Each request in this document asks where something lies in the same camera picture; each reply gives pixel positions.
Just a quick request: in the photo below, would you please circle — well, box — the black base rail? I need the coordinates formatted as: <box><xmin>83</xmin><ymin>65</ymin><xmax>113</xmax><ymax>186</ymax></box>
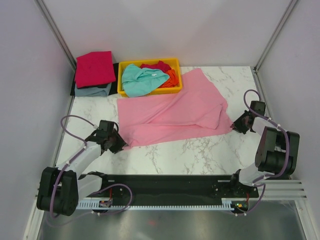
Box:
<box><xmin>91</xmin><ymin>174</ymin><xmax>259</xmax><ymax>205</ymax></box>

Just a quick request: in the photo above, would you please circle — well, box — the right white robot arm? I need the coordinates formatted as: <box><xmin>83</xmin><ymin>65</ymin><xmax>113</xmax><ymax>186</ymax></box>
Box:
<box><xmin>229</xmin><ymin>100</ymin><xmax>300</xmax><ymax>197</ymax></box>

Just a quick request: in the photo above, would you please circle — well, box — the yellow plastic bin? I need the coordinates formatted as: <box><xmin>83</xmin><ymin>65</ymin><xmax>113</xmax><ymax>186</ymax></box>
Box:
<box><xmin>117</xmin><ymin>58</ymin><xmax>183</xmax><ymax>98</ymax></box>

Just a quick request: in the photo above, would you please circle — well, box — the folded crimson t shirt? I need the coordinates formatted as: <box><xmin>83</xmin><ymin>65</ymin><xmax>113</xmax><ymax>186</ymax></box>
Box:
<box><xmin>74</xmin><ymin>51</ymin><xmax>116</xmax><ymax>89</ymax></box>

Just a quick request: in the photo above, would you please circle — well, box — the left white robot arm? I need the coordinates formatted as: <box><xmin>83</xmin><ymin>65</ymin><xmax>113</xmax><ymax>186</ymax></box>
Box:
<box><xmin>36</xmin><ymin>120</ymin><xmax>127</xmax><ymax>218</ymax></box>

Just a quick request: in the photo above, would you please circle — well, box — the folded grey blue t shirt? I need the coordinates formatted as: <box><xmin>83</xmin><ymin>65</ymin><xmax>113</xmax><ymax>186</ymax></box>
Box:
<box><xmin>74</xmin><ymin>83</ymin><xmax>112</xmax><ymax>97</ymax></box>

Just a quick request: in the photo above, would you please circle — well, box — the white slotted cable duct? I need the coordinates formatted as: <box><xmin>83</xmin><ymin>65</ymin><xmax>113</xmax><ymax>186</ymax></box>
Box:
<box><xmin>76</xmin><ymin>198</ymin><xmax>234</xmax><ymax>211</ymax></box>

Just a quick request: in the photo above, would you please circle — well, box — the dark red t shirt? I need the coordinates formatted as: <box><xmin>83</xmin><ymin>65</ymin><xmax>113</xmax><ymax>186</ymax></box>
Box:
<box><xmin>140</xmin><ymin>60</ymin><xmax>172</xmax><ymax>73</ymax></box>

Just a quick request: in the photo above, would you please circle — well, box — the orange t shirt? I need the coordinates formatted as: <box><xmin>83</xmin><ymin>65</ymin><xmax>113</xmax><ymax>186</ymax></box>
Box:
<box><xmin>159</xmin><ymin>69</ymin><xmax>179</xmax><ymax>88</ymax></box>

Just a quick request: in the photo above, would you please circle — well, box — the aluminium frame post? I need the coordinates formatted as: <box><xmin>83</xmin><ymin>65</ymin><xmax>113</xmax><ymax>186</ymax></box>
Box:
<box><xmin>34</xmin><ymin>0</ymin><xmax>76</xmax><ymax>70</ymax></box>
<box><xmin>253</xmin><ymin>0</ymin><xmax>301</xmax><ymax>73</ymax></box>

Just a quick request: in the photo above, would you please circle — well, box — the teal t shirt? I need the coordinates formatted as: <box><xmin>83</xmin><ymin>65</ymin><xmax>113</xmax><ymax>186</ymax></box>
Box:
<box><xmin>121</xmin><ymin>64</ymin><xmax>169</xmax><ymax>98</ymax></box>

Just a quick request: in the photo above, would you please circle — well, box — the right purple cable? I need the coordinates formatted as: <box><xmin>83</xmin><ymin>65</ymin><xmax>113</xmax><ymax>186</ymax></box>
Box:
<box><xmin>229</xmin><ymin>89</ymin><xmax>292</xmax><ymax>218</ymax></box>

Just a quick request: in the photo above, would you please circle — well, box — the pink t shirt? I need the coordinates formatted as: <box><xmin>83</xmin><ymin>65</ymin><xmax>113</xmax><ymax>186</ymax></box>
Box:
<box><xmin>117</xmin><ymin>68</ymin><xmax>233</xmax><ymax>147</ymax></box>

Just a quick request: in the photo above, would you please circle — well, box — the right aluminium frame post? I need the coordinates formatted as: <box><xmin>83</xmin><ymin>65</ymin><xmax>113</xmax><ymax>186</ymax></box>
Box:
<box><xmin>253</xmin><ymin>0</ymin><xmax>301</xmax><ymax>73</ymax></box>

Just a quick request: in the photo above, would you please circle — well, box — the purple cable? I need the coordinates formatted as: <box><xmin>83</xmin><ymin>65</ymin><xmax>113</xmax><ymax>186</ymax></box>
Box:
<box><xmin>46</xmin><ymin>114</ymin><xmax>133</xmax><ymax>228</ymax></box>
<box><xmin>229</xmin><ymin>89</ymin><xmax>292</xmax><ymax>218</ymax></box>

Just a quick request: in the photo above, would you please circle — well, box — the left aluminium frame post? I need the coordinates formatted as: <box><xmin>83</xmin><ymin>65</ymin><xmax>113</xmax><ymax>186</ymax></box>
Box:
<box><xmin>34</xmin><ymin>0</ymin><xmax>76</xmax><ymax>70</ymax></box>

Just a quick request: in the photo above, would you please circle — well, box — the folded black t shirt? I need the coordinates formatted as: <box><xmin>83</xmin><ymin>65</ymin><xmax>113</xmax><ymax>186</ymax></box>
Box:
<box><xmin>69</xmin><ymin>62</ymin><xmax>120</xmax><ymax>97</ymax></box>

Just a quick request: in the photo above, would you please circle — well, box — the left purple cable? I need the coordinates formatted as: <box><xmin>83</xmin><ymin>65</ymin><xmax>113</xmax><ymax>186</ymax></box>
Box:
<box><xmin>46</xmin><ymin>114</ymin><xmax>133</xmax><ymax>228</ymax></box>

